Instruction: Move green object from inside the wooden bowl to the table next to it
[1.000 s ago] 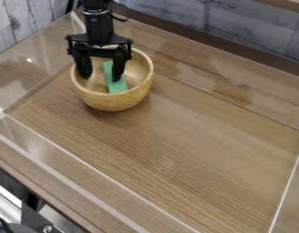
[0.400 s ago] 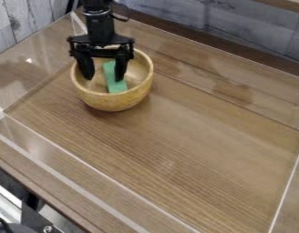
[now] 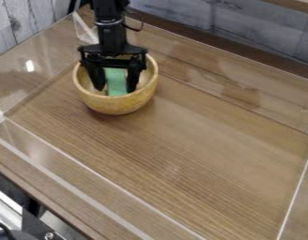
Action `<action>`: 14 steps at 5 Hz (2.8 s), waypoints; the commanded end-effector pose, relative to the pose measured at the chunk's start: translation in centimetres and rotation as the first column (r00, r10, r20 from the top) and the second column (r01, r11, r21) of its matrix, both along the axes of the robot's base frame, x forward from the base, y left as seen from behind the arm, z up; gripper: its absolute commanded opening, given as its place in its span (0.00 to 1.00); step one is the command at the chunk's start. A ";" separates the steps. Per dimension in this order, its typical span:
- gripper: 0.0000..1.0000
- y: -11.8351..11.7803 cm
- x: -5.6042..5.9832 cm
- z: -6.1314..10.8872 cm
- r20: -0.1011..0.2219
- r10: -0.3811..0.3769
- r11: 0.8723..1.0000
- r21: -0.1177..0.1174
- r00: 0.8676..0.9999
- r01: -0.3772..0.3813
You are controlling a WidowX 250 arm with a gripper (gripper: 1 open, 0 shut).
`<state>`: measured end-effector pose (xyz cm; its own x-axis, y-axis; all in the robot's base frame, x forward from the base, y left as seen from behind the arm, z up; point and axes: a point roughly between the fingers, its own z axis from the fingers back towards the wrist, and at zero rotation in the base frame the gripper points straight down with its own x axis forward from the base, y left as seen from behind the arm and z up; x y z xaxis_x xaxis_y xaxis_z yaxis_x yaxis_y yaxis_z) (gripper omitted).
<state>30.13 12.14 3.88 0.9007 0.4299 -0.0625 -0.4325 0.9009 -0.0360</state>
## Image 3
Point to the round wooden bowl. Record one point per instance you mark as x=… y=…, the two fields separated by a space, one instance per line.
x=110 y=105

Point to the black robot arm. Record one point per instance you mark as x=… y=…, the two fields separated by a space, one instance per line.
x=110 y=22

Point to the black metal bracket with bolt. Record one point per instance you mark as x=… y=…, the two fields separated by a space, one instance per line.
x=35 y=227

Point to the green rectangular block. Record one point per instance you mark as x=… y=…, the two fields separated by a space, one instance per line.
x=117 y=81

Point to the clear acrylic corner bracket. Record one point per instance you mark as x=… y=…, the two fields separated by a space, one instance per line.
x=86 y=34

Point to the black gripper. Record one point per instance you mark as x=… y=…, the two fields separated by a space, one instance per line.
x=130 y=57

